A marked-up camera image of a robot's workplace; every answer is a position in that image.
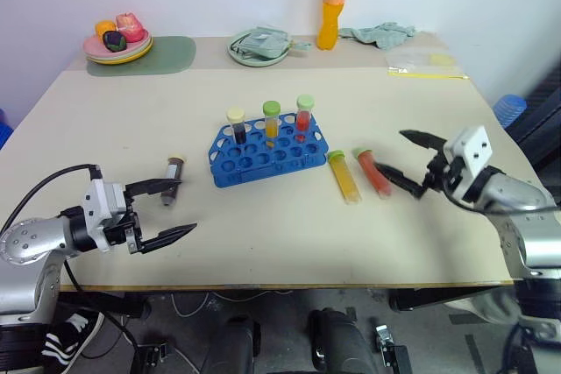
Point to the blue plastic object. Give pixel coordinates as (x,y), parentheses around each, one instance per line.
(4,129)

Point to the dark liquid tube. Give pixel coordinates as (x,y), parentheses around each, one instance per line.
(237,126)

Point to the dark purple toy fruit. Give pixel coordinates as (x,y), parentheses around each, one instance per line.
(115,41)

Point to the black metal clamp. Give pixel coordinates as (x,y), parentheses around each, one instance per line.
(153,356)
(392,352)

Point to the yellow plate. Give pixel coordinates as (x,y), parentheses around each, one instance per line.
(131,58)

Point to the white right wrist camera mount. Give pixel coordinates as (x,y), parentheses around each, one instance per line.
(471,150)

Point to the blue test tube rack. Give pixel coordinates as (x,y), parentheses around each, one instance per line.
(263,164)

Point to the dark rounded shape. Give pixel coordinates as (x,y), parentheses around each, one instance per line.
(339,343)
(234,347)

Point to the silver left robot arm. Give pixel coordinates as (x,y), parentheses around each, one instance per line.
(30,238)

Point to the orange toy fruit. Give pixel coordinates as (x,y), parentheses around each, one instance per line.
(104,26)

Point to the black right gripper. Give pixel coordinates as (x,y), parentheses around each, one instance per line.
(453,177)

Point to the pink plate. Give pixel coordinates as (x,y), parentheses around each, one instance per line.
(94,47)

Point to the light green round plate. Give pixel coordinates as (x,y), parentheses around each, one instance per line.
(245,60)

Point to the orange soda plastic bottle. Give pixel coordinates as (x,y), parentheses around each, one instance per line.
(333,19)

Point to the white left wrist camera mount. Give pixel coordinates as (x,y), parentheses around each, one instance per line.
(103,203)

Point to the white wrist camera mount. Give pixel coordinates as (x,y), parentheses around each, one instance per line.
(103,203)
(471,150)

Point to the light green zip pouch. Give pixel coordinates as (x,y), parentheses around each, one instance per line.
(263,43)

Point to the dark brown tube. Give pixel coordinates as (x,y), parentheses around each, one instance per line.
(173,170)

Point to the green crumpled cloth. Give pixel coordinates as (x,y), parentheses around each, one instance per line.
(385,34)

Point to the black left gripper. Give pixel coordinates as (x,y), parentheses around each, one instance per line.
(133,234)

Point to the black white striped sneaker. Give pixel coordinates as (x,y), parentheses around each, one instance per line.
(70,339)

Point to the pink toy peach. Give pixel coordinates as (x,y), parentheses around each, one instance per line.
(130,26)

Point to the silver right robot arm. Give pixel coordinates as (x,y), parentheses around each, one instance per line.
(521,199)

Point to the black ribbed case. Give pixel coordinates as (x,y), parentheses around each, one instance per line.
(541,120)

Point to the green placemat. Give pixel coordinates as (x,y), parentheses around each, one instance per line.
(171,56)

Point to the blue plastic stool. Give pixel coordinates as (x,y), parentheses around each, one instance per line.
(509,109)

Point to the black table frame bar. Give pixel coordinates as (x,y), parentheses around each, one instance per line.
(438,299)

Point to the clear zip plastic bag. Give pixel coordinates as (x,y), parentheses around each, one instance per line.
(416,61)

